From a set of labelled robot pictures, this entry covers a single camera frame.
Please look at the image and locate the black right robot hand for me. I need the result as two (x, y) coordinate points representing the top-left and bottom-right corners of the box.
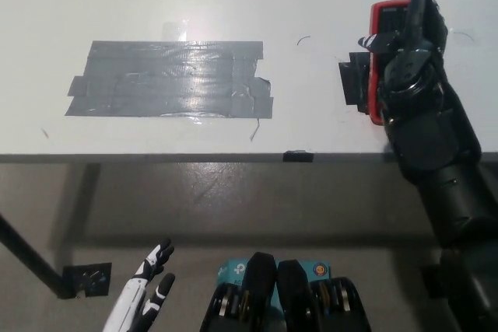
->
(357, 0), (451, 127)

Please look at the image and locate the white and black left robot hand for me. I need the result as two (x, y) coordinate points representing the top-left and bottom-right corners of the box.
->
(101, 237), (176, 332)

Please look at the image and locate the red digital multimeter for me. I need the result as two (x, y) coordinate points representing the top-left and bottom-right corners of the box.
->
(369, 0), (413, 126)

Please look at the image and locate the black and teal robot body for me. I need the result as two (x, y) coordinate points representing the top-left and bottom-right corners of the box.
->
(200, 252), (370, 332)

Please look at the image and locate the black tape patch on table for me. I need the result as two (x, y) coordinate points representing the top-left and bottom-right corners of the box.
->
(338, 51), (374, 115)

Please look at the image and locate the black metal table leg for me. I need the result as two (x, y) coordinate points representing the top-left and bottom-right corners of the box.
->
(0, 213), (65, 300)

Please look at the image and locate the small black tape strip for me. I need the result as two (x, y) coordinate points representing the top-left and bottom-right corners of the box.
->
(282, 149), (314, 164)

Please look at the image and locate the grey duct tape patch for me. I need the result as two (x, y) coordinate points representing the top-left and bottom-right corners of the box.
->
(64, 40), (275, 119)

